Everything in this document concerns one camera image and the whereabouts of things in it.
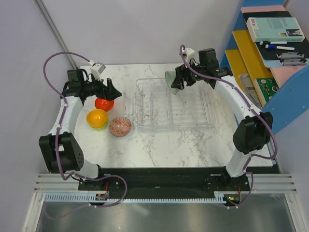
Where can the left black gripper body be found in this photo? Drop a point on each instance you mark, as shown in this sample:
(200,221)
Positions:
(97,88)

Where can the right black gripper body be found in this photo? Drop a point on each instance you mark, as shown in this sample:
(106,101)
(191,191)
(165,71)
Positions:
(190,77)

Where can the green ceramic bowl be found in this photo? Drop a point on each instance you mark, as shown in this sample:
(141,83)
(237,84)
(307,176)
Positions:
(169,78)

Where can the red patterned glass bowl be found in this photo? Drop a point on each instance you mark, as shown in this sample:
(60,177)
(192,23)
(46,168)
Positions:
(120,126)

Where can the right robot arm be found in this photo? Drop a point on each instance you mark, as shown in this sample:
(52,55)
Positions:
(254,129)

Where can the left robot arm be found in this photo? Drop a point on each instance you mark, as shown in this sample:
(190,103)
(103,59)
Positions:
(61,151)

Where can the clear plastic dish rack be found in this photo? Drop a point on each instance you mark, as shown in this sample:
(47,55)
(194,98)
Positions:
(156,108)

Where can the red plastic bowl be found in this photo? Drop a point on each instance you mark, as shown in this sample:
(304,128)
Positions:
(104,105)

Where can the yellow plastic bowl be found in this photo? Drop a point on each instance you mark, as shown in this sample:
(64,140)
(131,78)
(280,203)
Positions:
(97,115)

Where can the green plastic bowl underneath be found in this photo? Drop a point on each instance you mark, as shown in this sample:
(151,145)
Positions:
(98,124)

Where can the clear bag with spiral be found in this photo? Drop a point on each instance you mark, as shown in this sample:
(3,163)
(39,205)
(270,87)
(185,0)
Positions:
(249,89)

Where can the white marker black cap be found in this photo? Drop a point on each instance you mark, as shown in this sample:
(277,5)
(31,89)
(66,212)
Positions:
(275,43)

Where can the green circuit board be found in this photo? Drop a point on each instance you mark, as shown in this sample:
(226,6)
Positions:
(265,89)

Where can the blue wooden shelf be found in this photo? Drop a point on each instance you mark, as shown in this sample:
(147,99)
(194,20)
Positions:
(290,105)

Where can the black clipboard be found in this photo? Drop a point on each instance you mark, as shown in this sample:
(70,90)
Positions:
(302,47)

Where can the white marker blue cap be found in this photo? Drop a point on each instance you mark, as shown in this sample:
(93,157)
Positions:
(276,47)

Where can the light green book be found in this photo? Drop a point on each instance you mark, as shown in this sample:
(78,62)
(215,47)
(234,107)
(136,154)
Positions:
(275,29)

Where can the upper grey binder clip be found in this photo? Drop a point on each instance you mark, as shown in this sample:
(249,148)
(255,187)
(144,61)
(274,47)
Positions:
(290,55)

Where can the grey binder clip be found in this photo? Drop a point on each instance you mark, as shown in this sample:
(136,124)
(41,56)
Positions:
(293,62)
(290,55)

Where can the lower grey binder clip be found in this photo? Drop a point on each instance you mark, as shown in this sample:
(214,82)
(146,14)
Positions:
(293,62)

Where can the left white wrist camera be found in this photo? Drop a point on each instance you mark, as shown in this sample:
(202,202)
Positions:
(96,69)

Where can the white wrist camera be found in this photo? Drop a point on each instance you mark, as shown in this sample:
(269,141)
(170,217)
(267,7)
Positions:
(188,54)
(96,69)

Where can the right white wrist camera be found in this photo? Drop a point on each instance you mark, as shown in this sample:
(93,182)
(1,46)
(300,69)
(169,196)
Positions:
(188,54)

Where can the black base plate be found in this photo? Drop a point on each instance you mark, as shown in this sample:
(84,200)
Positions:
(166,182)

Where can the white slotted cable duct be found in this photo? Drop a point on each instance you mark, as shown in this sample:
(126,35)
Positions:
(95,198)

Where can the aluminium frame rail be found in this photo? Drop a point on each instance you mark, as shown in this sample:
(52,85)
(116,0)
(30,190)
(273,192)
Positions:
(47,183)

